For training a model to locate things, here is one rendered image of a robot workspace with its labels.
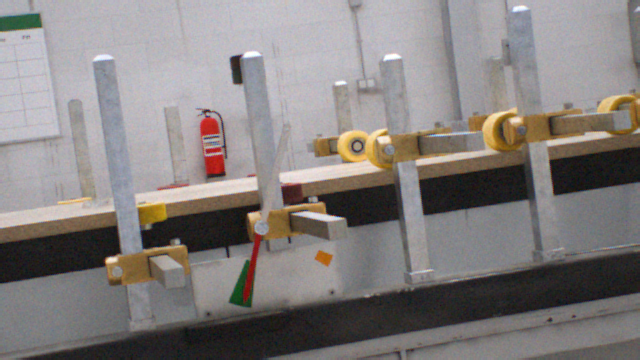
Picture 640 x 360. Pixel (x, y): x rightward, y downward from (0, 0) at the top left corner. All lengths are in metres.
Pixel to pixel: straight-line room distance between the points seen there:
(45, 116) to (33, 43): 0.54
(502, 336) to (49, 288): 0.83
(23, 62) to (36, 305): 6.99
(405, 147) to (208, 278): 0.42
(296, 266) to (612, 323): 0.62
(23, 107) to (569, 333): 7.23
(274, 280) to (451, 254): 0.46
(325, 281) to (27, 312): 0.56
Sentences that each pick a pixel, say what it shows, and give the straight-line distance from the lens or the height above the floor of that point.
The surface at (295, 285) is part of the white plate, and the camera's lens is 2.09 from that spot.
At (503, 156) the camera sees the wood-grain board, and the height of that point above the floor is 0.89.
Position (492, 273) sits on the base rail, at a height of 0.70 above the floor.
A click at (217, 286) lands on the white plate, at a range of 2.06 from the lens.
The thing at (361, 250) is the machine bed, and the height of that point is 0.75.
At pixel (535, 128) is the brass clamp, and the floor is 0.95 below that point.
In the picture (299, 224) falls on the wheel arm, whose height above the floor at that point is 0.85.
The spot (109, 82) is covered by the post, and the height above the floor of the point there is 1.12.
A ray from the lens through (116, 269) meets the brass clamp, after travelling 2.04.
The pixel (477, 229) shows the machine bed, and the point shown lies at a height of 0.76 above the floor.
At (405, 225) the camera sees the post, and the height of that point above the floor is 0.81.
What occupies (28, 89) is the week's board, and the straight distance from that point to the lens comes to 9.19.
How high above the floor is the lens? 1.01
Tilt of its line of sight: 3 degrees down
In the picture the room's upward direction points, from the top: 8 degrees counter-clockwise
